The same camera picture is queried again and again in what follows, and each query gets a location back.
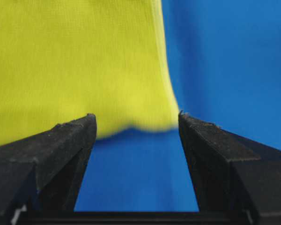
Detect yellow-green towel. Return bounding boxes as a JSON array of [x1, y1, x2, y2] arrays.
[[0, 0, 178, 145]]

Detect blue table cloth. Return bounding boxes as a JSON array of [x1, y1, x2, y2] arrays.
[[75, 0, 281, 211]]

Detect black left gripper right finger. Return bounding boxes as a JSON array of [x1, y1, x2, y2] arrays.
[[178, 113, 281, 225]]

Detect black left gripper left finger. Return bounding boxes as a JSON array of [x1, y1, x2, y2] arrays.
[[0, 114, 97, 225]]

